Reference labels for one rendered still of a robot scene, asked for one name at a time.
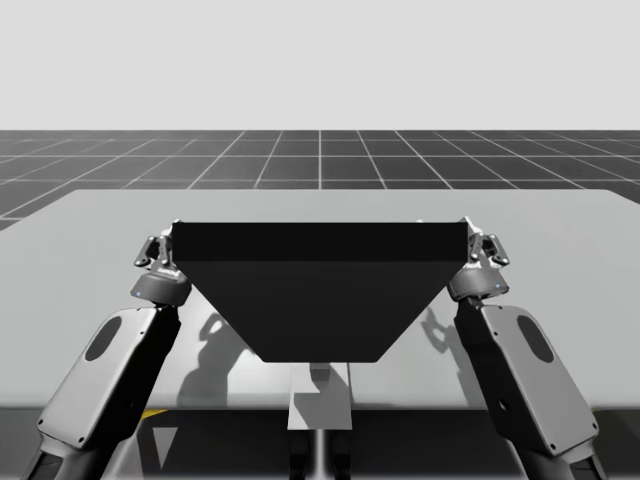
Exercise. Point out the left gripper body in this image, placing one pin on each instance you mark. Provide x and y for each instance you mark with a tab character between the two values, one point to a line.
162	290

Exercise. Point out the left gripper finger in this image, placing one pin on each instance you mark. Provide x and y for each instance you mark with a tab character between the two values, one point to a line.
166	250
145	254

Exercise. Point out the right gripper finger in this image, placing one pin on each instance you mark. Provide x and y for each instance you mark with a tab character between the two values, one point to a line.
476	247
496	252

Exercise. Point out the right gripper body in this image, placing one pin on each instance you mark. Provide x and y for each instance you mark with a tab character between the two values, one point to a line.
477	284

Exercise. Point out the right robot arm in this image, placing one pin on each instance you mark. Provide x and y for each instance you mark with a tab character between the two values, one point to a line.
540	385

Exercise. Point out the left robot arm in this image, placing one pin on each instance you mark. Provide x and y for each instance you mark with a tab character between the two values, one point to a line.
95	380

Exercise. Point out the black screen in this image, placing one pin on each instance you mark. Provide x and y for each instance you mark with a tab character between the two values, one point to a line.
320	290

